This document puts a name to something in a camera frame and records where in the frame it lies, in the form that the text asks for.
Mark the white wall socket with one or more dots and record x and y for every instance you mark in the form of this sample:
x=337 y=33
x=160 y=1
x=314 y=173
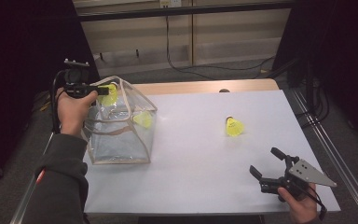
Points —
x=171 y=3

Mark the white table cover sheet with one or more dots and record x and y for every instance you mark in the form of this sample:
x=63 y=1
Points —
x=199 y=140

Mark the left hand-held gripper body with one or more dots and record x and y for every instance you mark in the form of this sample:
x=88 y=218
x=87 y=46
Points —
x=77 y=81

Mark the small yellow floor object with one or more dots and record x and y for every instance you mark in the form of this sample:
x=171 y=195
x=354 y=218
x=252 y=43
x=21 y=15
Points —
x=45 y=106

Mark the light wooden shelf unit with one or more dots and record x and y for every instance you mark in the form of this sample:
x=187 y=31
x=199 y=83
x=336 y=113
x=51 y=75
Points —
x=230 y=31

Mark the person's left hand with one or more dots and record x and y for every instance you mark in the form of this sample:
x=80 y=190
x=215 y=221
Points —
x=73 y=113

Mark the aluminium floor rail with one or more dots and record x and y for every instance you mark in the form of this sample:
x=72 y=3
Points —
x=338 y=149
x=24 y=205

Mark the black curtain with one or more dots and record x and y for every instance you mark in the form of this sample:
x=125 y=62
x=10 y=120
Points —
x=18 y=62
x=338 y=46

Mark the yellow shuttlecock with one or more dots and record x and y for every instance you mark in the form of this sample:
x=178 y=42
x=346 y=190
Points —
x=143 y=119
x=234 y=127
x=110 y=98

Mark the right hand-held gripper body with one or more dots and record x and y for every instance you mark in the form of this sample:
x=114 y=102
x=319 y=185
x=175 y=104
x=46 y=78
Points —
x=304 y=171

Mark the black horizontal bar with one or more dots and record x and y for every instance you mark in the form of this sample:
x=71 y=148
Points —
x=136 y=14

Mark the clear plastic bag beige trim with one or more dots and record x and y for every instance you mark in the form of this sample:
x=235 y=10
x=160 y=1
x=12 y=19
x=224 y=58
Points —
x=121 y=143

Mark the person's right hand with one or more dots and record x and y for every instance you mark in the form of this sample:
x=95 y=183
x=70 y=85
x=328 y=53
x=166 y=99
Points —
x=303 y=208

